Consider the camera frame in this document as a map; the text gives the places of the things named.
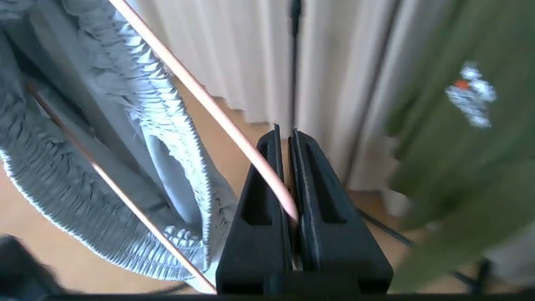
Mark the green long-sleeved shirt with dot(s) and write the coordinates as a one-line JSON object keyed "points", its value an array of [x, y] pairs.
{"points": [[439, 167]]}

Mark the pale grey shorts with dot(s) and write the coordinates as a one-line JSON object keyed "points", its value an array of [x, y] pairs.
{"points": [[54, 167]]}

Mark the black clothes rack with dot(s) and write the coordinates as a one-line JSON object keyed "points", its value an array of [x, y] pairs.
{"points": [[295, 62]]}

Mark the pink clothes hanger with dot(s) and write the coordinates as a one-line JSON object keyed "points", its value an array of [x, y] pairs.
{"points": [[174, 69]]}

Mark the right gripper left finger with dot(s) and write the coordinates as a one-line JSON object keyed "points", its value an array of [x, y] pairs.
{"points": [[251, 251]]}

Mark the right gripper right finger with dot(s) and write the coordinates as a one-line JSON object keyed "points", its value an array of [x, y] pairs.
{"points": [[342, 251]]}

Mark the beige curtain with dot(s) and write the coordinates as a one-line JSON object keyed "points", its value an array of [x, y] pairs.
{"points": [[251, 50]]}

